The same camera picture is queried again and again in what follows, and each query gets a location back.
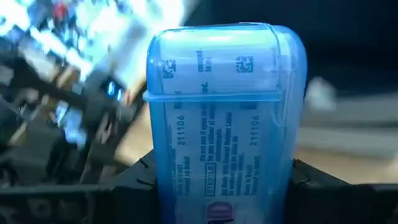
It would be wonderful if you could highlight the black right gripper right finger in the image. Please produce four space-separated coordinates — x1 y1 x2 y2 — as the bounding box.
287 159 352 224

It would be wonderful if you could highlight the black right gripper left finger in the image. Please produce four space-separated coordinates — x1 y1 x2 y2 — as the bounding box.
113 149 161 224

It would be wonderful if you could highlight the blue translucent plastic case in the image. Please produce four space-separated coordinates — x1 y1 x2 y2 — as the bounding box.
142 22 308 224

